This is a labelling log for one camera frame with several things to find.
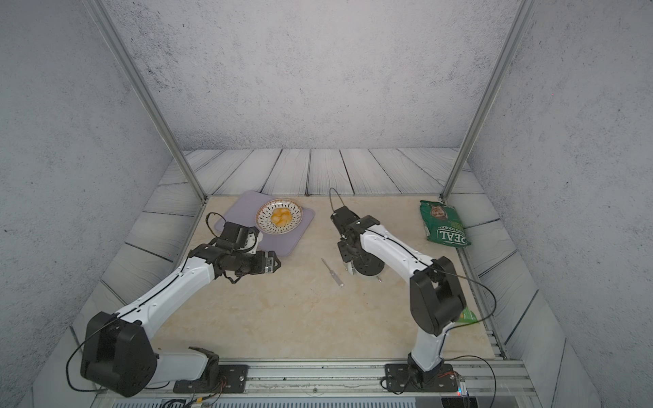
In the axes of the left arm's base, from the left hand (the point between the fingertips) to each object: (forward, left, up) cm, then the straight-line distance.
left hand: (273, 265), depth 84 cm
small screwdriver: (+3, -19, -13) cm, 23 cm away
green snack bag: (+24, -66, -9) cm, 71 cm away
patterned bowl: (+28, +10, -11) cm, 32 cm away
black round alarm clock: (+3, -32, -7) cm, 33 cm away
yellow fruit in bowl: (+28, +2, -8) cm, 29 cm away
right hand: (+5, -27, -1) cm, 28 cm away
